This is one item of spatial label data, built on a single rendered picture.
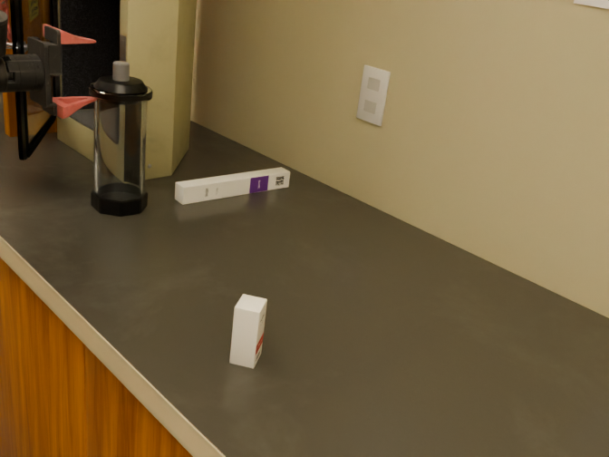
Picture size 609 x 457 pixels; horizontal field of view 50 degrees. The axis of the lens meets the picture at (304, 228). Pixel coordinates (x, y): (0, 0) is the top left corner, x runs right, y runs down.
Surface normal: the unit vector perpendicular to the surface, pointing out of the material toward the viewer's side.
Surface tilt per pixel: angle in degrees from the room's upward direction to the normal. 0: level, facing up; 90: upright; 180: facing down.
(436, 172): 90
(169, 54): 90
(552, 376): 0
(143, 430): 90
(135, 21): 90
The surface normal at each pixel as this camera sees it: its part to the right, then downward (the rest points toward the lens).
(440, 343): 0.12, -0.91
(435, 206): -0.72, 0.20
